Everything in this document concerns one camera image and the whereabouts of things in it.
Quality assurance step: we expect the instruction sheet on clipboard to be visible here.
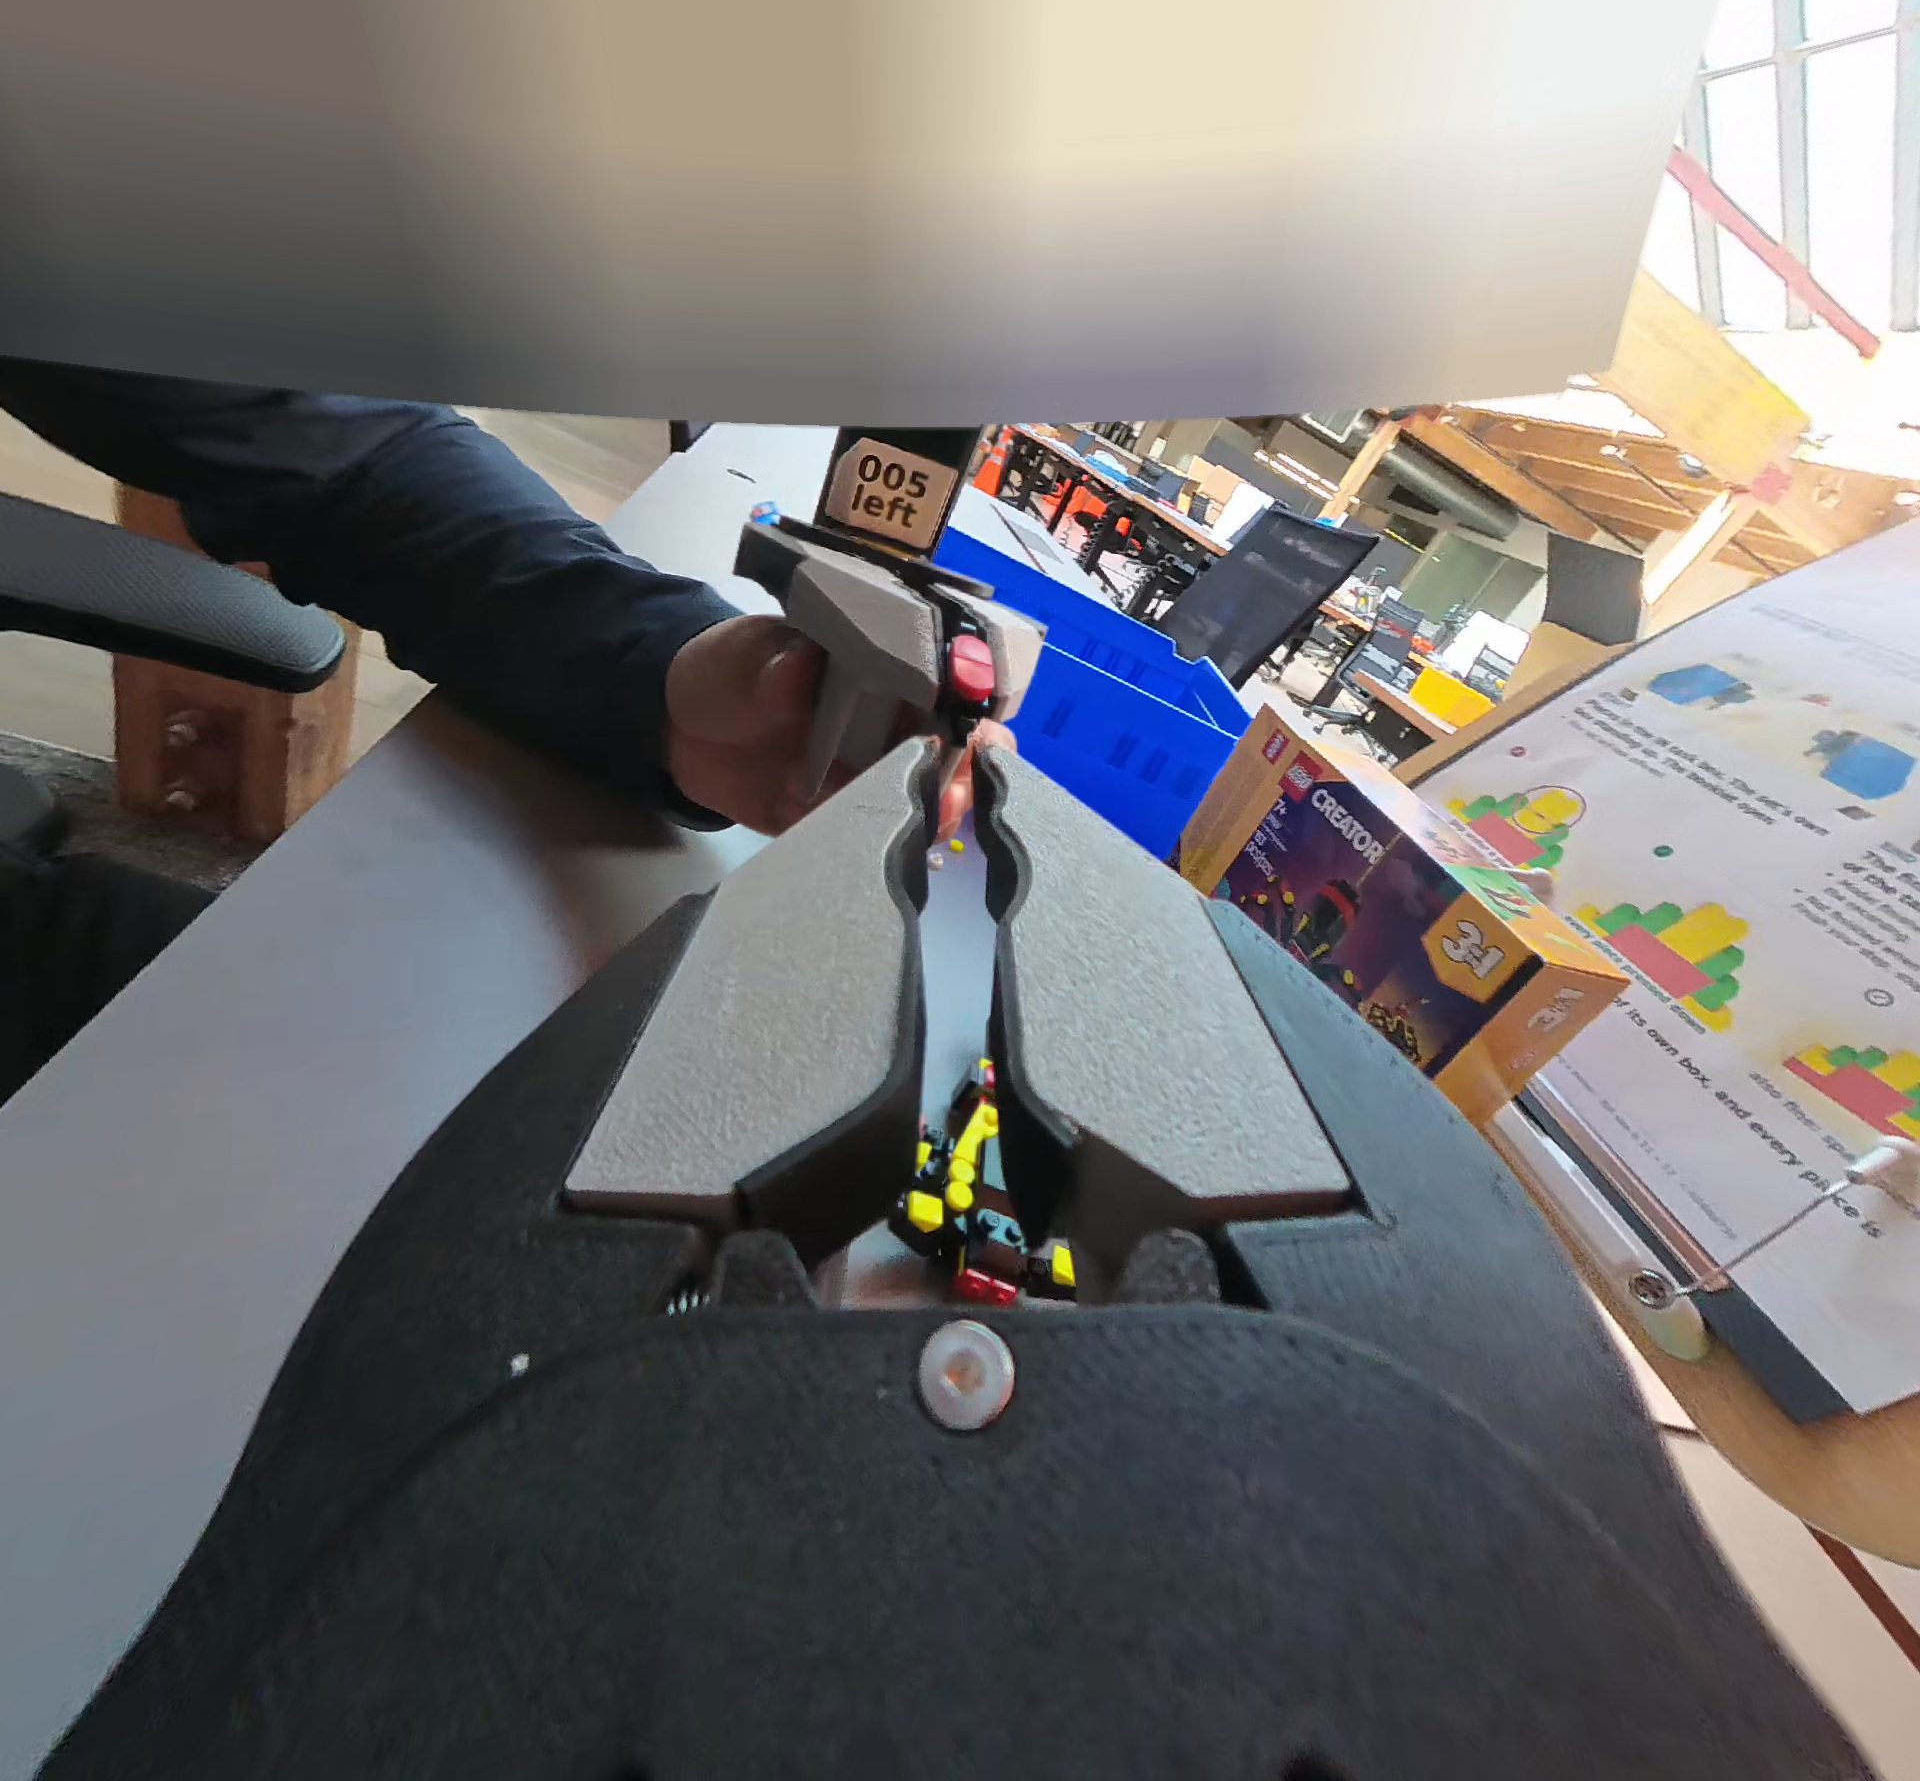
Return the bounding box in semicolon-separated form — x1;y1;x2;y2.
1386;507;1920;1575

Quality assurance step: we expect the person's left hand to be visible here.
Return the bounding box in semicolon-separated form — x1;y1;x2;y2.
665;616;827;842

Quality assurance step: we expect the person's left forearm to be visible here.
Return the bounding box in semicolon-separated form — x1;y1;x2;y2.
0;358;746;832

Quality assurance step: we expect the black yellow lego scorpion model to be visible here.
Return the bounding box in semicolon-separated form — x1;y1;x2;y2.
888;1062;1077;1309

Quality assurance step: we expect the lego set box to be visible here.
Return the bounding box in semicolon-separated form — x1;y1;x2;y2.
1177;704;1635;1132

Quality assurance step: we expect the wooden post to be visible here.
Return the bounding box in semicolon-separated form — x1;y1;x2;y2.
113;489;361;845

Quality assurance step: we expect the black mesh office chair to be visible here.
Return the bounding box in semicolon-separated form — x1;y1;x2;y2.
1162;507;1382;687

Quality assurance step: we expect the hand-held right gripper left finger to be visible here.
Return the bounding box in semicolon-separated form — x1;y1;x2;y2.
559;740;941;1269

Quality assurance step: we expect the wire sheet clip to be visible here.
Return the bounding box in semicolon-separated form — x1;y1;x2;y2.
1635;1137;1920;1354

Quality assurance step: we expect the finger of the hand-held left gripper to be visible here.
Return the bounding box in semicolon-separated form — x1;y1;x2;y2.
982;606;1046;724
787;562;955;802

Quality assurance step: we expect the metal air duct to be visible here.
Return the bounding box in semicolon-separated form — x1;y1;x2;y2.
1373;437;1518;539

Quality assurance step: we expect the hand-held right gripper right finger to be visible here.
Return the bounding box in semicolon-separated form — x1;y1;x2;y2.
968;744;1361;1254

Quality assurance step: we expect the blue plastic bin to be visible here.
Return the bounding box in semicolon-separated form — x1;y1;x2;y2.
930;522;1254;866

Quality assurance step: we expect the printed instruction sheet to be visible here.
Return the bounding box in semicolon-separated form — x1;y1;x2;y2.
1417;522;1920;1416

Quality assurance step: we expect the person's black chair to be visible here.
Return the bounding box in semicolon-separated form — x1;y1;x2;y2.
0;491;351;695

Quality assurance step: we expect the long workbench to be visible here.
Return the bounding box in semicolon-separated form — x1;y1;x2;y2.
974;424;1248;614

